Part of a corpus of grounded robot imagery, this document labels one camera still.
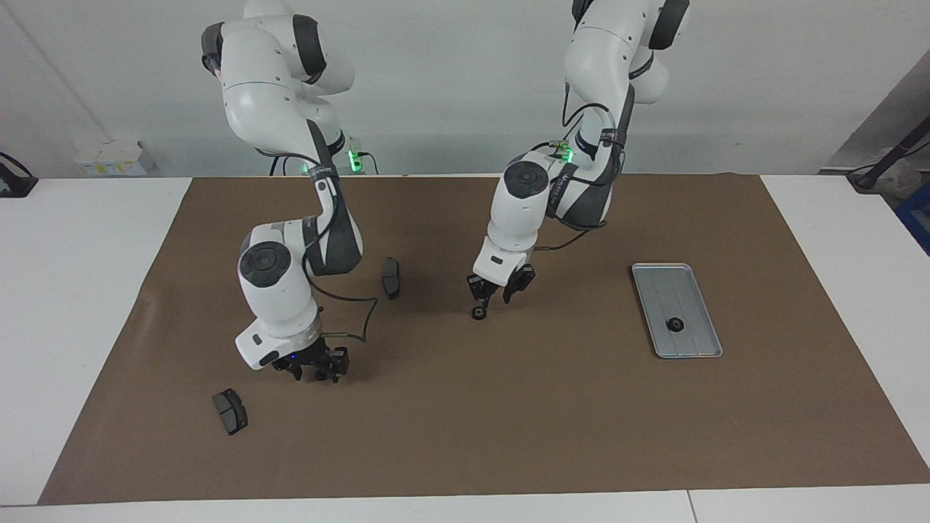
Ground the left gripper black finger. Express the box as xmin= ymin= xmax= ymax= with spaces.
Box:
xmin=467 ymin=275 xmax=493 ymax=313
xmin=503 ymin=263 xmax=537 ymax=305

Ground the silver metal tray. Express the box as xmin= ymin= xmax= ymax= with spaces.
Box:
xmin=631 ymin=262 xmax=724 ymax=360

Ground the short grey brake pad pair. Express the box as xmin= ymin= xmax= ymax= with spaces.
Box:
xmin=211 ymin=388 xmax=249 ymax=437

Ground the brown table mat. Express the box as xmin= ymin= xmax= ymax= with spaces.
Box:
xmin=38 ymin=173 xmax=930 ymax=506

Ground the white cardboard box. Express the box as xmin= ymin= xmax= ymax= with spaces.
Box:
xmin=74 ymin=139 xmax=158 ymax=177

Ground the black clamp base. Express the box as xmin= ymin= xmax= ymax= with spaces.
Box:
xmin=0 ymin=150 xmax=39 ymax=198

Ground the black stand pole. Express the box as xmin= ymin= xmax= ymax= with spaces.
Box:
xmin=846 ymin=115 xmax=930 ymax=194

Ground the blue crate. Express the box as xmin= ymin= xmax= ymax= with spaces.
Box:
xmin=894 ymin=182 xmax=930 ymax=256

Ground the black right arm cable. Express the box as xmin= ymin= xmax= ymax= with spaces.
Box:
xmin=254 ymin=145 xmax=380 ymax=344

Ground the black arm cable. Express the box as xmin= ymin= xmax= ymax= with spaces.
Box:
xmin=254 ymin=145 xmax=380 ymax=344
xmin=534 ymin=80 xmax=633 ymax=254

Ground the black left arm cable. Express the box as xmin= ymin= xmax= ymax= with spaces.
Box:
xmin=534 ymin=80 xmax=633 ymax=254

